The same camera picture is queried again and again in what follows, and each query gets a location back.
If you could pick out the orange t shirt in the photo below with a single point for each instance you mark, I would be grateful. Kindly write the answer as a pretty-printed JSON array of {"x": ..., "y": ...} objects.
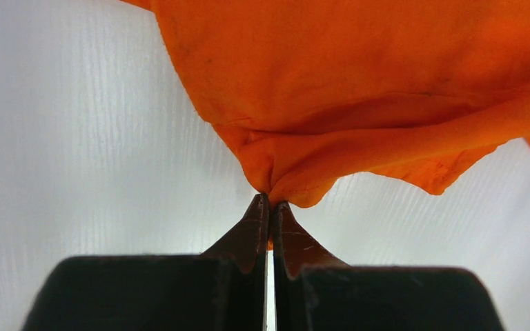
[{"x": 306, "y": 92}]

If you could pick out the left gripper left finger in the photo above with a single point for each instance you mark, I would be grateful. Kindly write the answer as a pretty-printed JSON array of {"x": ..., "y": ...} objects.
[{"x": 223, "y": 288}]

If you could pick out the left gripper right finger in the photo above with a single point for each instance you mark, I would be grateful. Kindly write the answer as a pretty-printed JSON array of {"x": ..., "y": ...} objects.
[{"x": 314, "y": 290}]

